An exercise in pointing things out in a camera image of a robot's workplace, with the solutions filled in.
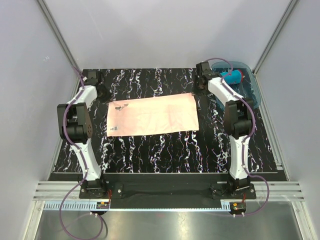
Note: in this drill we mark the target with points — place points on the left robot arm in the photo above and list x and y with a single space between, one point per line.
76 128

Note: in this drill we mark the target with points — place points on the connector board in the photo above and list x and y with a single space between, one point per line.
238 208
103 205

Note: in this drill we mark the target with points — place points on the red blue patterned towel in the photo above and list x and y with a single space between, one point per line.
233 78

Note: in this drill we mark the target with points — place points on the left connector board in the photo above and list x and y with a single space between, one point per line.
103 205

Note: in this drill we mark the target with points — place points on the right connector board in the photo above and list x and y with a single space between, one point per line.
238 208

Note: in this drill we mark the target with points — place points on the pink towel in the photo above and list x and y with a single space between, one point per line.
152 116

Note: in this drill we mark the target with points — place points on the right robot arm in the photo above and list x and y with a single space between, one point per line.
238 121

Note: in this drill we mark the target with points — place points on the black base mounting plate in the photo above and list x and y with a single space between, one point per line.
167 187

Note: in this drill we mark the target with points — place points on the blue transparent plastic bin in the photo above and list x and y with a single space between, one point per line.
247 88

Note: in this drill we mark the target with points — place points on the aluminium frame rail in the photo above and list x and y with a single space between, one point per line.
55 195

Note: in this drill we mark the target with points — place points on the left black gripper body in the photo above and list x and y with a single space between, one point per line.
105 95

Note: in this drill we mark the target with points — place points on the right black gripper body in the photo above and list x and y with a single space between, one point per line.
197 85

